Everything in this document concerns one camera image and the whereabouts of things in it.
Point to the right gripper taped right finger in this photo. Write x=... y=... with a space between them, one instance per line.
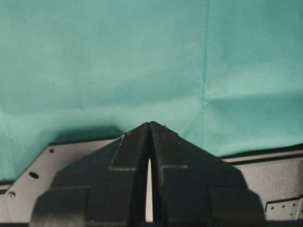
x=193 y=188

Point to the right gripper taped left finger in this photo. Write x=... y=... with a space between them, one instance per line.
x=104 y=189

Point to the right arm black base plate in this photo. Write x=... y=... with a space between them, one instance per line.
x=276 y=175

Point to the green table cloth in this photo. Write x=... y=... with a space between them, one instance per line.
x=227 y=75

